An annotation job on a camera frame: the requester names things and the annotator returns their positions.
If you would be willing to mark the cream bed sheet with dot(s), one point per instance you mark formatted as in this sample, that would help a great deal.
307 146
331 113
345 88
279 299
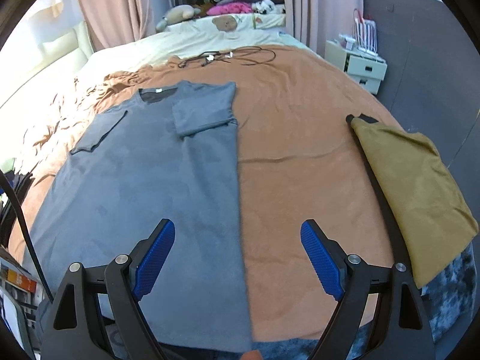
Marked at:
31 73

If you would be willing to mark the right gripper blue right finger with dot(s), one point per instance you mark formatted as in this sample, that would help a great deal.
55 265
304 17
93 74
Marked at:
400 329

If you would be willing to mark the folded olive-brown garment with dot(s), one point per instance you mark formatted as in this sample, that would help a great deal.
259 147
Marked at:
433 217

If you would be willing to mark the black and white plush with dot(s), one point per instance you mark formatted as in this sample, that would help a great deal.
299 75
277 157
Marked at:
266 7

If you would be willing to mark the orange-brown bed blanket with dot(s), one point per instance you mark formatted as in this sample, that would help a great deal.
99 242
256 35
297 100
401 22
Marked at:
297 160

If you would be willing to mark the beige plush toy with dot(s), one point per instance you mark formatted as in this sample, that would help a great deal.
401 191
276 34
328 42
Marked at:
177 15

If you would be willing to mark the white bedside drawer cabinet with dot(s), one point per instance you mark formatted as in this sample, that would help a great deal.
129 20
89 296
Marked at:
366 70

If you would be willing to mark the pink left curtain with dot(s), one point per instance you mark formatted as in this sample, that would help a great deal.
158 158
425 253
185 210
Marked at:
113 23

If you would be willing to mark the striped pink gift bag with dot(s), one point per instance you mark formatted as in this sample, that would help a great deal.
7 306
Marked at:
365 33

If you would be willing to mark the pink fluffy cloth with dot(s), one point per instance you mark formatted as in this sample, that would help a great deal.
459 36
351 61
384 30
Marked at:
230 8

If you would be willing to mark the pink curtain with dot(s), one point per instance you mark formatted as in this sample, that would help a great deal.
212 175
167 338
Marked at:
313 22
113 23

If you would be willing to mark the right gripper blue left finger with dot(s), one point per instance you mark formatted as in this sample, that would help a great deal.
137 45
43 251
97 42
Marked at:
76 329

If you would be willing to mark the bear print pillow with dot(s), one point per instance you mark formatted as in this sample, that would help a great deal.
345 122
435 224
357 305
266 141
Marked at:
230 23

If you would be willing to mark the pink right curtain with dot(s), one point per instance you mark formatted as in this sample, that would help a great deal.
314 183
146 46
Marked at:
313 22

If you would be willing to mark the grey t-shirt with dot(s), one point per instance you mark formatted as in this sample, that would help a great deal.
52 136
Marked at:
166 153

